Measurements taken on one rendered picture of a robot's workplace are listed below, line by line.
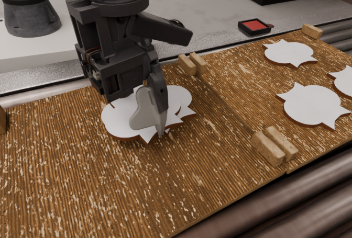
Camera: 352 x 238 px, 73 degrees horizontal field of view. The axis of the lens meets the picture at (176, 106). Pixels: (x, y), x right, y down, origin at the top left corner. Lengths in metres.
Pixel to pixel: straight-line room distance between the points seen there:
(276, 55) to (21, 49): 0.67
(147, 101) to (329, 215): 0.31
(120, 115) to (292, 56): 0.46
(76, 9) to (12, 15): 0.58
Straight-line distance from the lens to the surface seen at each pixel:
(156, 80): 0.31
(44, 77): 0.65
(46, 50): 0.75
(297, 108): 0.52
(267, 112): 0.50
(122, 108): 0.42
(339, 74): 0.67
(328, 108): 0.56
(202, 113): 0.47
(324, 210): 0.44
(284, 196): 0.42
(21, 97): 0.61
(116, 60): 0.29
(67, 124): 0.48
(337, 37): 0.93
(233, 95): 0.52
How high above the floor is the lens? 1.27
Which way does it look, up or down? 44 degrees down
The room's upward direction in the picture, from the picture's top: 2 degrees clockwise
